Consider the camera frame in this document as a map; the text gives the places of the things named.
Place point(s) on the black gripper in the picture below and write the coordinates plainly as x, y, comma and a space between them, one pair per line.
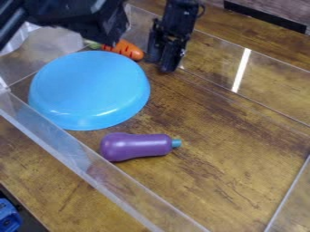
177, 24

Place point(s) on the orange toy carrot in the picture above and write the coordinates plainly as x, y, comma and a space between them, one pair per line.
124, 48

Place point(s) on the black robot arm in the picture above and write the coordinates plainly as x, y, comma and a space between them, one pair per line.
100, 20

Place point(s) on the blue upturned bowl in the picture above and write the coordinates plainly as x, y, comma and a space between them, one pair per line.
90, 90

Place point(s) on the purple toy eggplant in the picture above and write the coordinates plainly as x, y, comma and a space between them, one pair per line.
124, 146

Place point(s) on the blue object at corner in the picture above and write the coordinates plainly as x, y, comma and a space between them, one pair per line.
10, 217

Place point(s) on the clear acrylic enclosure wall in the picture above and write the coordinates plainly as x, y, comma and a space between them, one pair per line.
237, 105

